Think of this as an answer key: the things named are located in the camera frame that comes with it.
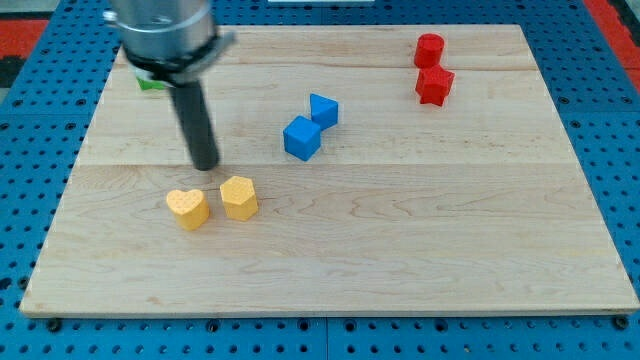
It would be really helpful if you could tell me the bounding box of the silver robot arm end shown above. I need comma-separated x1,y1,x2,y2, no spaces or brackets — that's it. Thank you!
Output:
103,0,236,88

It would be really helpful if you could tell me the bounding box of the wooden board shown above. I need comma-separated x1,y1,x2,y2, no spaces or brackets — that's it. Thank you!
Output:
20,25,639,318

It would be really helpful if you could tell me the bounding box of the blue cube block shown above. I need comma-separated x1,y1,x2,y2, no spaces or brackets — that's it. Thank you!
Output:
283,116,321,161

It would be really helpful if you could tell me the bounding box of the blue triangle block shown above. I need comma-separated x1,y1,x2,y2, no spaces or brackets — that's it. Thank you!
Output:
310,93,339,131

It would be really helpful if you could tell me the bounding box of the yellow hexagon block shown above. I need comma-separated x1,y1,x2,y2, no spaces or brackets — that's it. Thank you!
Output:
220,176,259,221

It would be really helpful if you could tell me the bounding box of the yellow heart block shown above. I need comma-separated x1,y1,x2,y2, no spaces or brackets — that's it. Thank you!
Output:
165,189,210,231

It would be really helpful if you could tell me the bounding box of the red star block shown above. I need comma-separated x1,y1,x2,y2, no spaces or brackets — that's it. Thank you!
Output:
415,65,455,107

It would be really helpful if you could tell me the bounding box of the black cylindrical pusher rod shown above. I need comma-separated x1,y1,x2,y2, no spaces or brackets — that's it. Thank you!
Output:
169,81,219,171

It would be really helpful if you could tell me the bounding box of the red cylinder block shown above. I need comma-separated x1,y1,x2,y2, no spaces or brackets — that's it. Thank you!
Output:
414,33,445,69

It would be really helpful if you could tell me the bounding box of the green block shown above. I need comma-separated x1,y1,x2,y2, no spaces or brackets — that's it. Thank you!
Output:
136,75,166,91

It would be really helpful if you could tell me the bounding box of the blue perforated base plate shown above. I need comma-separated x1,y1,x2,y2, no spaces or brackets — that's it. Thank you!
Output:
1,0,639,359

